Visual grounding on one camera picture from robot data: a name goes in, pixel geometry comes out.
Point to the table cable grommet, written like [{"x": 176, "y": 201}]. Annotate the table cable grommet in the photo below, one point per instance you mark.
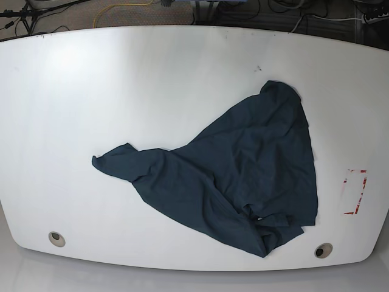
[
  {"x": 57, "y": 239},
  {"x": 324, "y": 250}
]

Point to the left table cable grommet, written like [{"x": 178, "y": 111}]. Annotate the left table cable grommet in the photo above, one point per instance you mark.
[{"x": 57, "y": 239}]

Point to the red tape rectangle marking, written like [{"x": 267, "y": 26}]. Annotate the red tape rectangle marking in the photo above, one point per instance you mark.
[{"x": 352, "y": 191}]

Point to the black tripod stand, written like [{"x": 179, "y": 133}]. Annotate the black tripod stand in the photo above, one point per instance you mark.
[{"x": 29, "y": 15}]

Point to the right table cable grommet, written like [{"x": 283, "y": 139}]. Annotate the right table cable grommet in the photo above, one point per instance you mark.
[{"x": 324, "y": 250}]

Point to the dark teal T-shirt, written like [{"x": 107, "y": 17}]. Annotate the dark teal T-shirt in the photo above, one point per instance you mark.
[{"x": 247, "y": 180}]

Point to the white power strip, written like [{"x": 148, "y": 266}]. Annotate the white power strip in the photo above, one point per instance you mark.
[{"x": 376, "y": 15}]

